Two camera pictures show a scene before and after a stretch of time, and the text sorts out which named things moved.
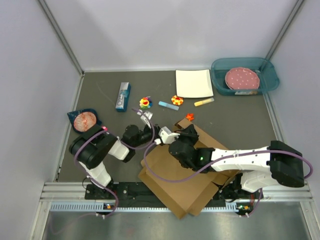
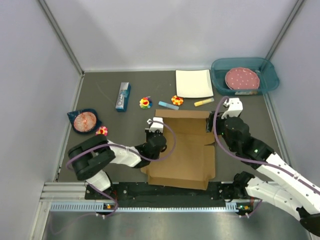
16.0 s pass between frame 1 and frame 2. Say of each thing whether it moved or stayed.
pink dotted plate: stayed
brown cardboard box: moved
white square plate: stayed
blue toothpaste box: stayed
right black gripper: moved
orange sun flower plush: stayed
